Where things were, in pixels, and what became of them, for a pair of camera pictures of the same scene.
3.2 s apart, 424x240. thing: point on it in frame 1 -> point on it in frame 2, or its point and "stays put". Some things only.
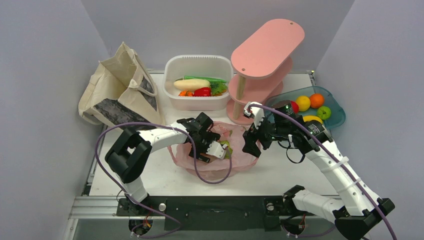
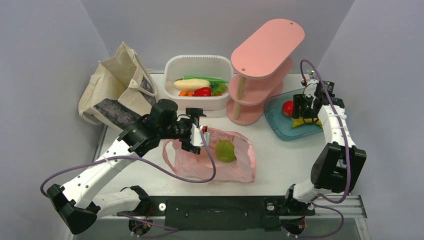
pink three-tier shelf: [260, 65] stays put
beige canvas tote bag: [120, 91] stays put
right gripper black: [252, 136] -> [299, 101]
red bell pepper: [204, 91] stays put
